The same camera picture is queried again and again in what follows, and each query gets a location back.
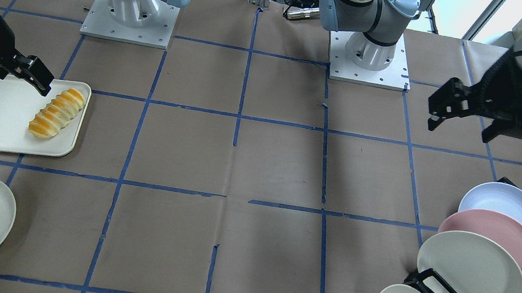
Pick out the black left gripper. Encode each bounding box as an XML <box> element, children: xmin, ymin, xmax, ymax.
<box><xmin>427</xmin><ymin>49</ymin><xmax>522</xmax><ymax>144</ymax></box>

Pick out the striped bread roll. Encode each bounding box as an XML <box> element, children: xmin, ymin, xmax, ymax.
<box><xmin>28</xmin><ymin>88</ymin><xmax>86</xmax><ymax>139</ymax></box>

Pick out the blue plate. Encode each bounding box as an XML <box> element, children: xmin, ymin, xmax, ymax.
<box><xmin>458</xmin><ymin>182</ymin><xmax>522</xmax><ymax>225</ymax></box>

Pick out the pink plate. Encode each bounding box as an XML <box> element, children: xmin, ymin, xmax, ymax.
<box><xmin>438</xmin><ymin>209</ymin><xmax>522</xmax><ymax>272</ymax></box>

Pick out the cream plate in rack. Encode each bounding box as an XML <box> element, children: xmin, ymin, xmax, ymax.
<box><xmin>417</xmin><ymin>231</ymin><xmax>522</xmax><ymax>293</ymax></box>

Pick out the white rectangular tray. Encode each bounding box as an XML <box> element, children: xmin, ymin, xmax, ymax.
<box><xmin>0</xmin><ymin>75</ymin><xmax>92</xmax><ymax>156</ymax></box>

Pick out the silver flashlight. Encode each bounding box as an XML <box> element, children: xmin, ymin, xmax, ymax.
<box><xmin>284</xmin><ymin>8</ymin><xmax>321</xmax><ymax>21</ymax></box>

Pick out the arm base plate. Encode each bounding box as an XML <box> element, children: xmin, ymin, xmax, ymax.
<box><xmin>328</xmin><ymin>31</ymin><xmax>411</xmax><ymax>91</ymax></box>
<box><xmin>80</xmin><ymin>0</ymin><xmax>180</xmax><ymax>50</ymax></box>

